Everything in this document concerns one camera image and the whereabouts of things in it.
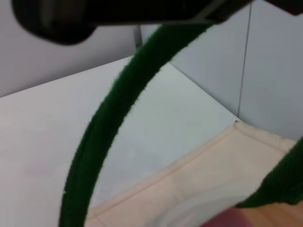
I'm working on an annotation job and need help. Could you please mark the cream canvas handbag green handles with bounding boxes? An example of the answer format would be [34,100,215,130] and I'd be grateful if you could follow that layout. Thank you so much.
[58,22,303,227]

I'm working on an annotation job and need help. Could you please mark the pink toy peach green leaf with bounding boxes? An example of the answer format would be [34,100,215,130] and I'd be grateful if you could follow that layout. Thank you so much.
[205,206,253,227]

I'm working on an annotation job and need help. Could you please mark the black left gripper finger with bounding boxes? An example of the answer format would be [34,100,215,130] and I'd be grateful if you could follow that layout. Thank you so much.
[205,0,303,25]
[11,0,214,45]

